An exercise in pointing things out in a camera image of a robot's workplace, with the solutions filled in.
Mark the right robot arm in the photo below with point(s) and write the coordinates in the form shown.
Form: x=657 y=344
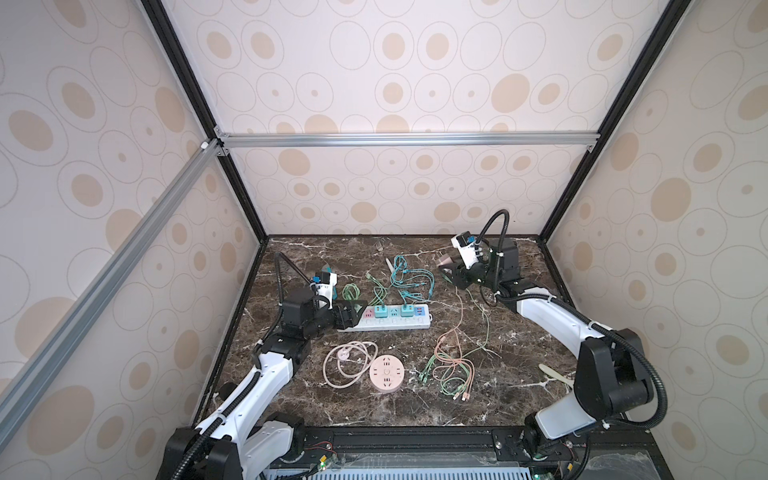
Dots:
x=613 y=375

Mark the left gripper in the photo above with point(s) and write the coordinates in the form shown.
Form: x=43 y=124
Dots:
x=349 y=320

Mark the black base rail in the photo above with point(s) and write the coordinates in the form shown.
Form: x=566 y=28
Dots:
x=467 y=453

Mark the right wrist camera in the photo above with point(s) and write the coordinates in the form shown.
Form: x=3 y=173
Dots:
x=471 y=249

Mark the dark teal plug adapter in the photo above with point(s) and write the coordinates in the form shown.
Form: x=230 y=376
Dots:
x=407 y=310

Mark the pink round socket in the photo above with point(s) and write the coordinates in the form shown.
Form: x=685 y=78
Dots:
x=386 y=373

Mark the left aluminium rail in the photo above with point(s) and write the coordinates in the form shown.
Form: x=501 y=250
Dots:
x=47 y=362

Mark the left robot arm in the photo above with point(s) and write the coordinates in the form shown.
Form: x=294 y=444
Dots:
x=258 y=384

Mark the white multicolour power strip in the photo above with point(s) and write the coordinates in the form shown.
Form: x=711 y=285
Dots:
x=394 y=322

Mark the teal blue plug adapter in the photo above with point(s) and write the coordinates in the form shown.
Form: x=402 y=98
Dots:
x=381 y=311

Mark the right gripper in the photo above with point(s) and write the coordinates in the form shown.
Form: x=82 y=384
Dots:
x=460 y=278

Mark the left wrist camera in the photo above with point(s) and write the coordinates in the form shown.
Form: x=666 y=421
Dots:
x=324 y=284

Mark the aluminium rail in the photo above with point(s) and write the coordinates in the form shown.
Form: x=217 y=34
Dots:
x=424 y=139
x=47 y=362

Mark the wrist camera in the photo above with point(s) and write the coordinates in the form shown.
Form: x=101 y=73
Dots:
x=324 y=284
x=471 y=249

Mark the rear aluminium rail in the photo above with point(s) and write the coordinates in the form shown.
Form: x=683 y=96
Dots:
x=424 y=139

